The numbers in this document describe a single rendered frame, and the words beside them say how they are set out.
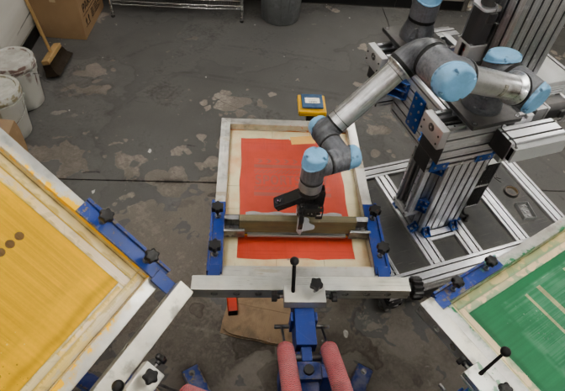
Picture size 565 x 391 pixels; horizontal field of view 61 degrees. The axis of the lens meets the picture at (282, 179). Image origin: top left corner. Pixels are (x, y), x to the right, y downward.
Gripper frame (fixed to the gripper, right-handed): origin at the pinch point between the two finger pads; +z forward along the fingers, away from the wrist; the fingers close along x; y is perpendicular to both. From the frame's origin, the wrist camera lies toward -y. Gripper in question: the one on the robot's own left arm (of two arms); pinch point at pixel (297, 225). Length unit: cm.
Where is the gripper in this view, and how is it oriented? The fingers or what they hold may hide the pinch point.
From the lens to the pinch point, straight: 168.8
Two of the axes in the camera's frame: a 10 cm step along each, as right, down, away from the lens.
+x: -0.4, -7.3, 6.8
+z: -0.8, 6.8, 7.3
